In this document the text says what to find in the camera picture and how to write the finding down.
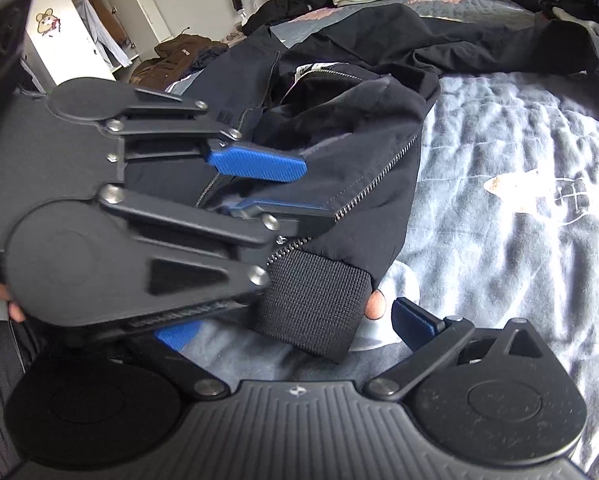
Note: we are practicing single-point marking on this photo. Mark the grey patterned quilt bedspread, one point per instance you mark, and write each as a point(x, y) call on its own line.
point(505, 219)

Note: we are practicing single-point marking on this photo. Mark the black zip jacket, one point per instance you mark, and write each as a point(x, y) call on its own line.
point(351, 99)

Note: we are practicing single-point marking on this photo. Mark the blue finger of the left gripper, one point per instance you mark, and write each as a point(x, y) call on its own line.
point(245, 160)
point(295, 220)

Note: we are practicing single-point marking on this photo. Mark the brown coat on chair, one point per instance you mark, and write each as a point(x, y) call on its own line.
point(175, 59)

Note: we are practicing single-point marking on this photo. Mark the person's right hand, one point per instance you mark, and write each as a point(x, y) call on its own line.
point(376, 306)

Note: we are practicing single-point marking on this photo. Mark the white wardrobe with mouse sticker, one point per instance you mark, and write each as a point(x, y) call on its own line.
point(59, 46)

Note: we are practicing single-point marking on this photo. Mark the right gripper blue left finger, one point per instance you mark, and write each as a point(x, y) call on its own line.
point(179, 336)

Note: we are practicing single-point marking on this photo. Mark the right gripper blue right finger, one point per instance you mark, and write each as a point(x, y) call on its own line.
point(415, 326)

